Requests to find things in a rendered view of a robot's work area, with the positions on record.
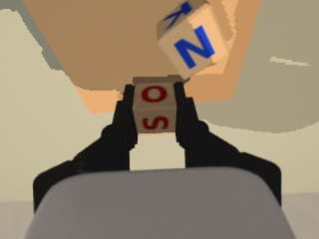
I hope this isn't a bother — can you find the tan wooden letter block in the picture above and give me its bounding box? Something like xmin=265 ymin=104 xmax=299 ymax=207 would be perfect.
xmin=133 ymin=82 xmax=176 ymax=135
xmin=157 ymin=0 xmax=229 ymax=80

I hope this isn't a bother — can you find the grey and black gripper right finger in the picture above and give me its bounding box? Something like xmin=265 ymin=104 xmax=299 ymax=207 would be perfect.
xmin=173 ymin=82 xmax=282 ymax=206

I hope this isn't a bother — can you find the orange flat mat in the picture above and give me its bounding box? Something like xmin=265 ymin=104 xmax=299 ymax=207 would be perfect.
xmin=22 ymin=0 xmax=261 ymax=114

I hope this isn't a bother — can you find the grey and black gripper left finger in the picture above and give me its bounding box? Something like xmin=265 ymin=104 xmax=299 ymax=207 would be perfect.
xmin=33 ymin=84 xmax=138 ymax=214

